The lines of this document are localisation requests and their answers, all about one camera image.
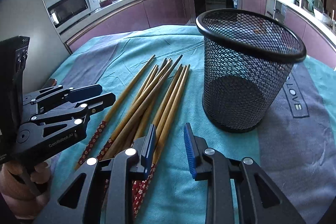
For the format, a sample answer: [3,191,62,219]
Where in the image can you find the teal and grey tablecloth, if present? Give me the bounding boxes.
[52,26,335,223]

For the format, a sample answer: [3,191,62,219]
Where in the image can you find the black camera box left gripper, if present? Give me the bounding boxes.
[1,36,30,137]

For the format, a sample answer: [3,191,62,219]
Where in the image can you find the purple kitchen cabinets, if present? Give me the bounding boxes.
[61,0,335,68]

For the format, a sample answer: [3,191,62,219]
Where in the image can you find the person's left hand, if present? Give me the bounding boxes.
[1,161,50,220]

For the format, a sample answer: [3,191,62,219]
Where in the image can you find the white microwave oven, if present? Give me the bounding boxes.
[46,0,100,33]

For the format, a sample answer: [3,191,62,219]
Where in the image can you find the wooden chopstick floral end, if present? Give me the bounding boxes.
[97,55,183,161]
[117,59,171,153]
[132,64,190,218]
[75,55,155,170]
[131,65,159,106]
[152,64,183,128]

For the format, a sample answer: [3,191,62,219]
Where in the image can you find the black mesh utensil cup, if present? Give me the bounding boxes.
[196,9,306,133]

